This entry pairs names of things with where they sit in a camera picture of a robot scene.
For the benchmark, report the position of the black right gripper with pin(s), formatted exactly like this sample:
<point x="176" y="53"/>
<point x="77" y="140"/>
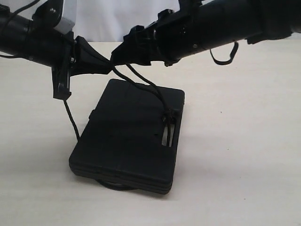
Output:
<point x="169" y="39"/>

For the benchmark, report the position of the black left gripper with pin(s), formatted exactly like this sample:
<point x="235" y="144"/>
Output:
<point x="48" y="48"/>

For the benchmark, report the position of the black plastic carrying case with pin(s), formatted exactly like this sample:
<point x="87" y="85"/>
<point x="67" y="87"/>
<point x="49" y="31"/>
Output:
<point x="123" y="139"/>

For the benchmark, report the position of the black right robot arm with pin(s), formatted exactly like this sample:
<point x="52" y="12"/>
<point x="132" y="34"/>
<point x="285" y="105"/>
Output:
<point x="198" y="27"/>

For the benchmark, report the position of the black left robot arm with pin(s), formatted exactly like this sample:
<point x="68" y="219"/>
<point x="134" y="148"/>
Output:
<point x="14" y="34"/>

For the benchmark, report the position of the white curtain backdrop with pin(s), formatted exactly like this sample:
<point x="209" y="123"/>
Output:
<point x="109" y="20"/>

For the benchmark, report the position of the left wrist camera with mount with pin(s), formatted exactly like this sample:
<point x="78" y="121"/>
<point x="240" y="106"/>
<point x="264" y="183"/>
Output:
<point x="57" y="14"/>

